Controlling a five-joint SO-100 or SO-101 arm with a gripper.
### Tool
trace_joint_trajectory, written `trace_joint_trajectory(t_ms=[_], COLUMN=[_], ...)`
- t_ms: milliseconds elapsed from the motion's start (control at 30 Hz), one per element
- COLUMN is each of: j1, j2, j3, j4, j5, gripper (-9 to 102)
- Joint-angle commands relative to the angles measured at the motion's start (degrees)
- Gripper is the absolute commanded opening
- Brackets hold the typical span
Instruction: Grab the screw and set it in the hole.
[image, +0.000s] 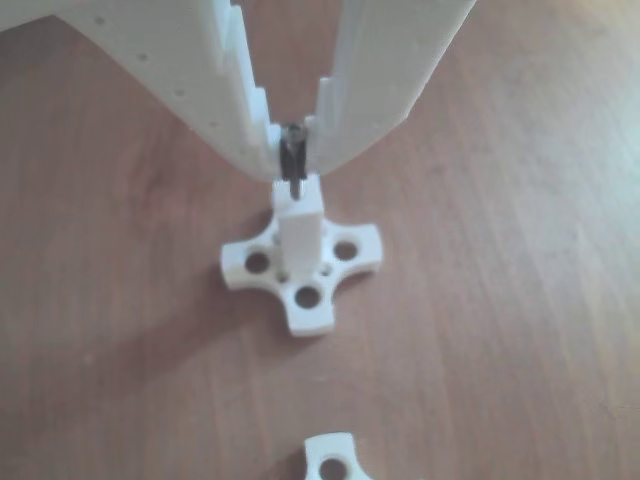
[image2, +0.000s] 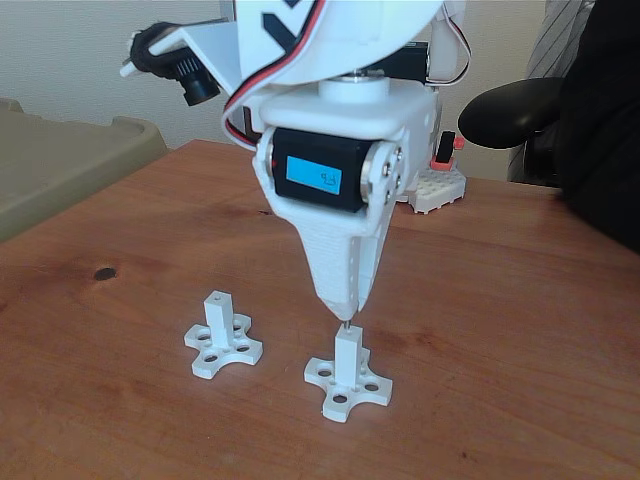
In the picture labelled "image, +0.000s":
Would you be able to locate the small silver screw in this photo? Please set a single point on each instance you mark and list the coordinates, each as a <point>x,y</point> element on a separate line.
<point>294,150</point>

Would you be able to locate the white cross-base post stand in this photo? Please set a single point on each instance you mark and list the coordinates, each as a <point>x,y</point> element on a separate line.
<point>320,445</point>
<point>300,240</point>

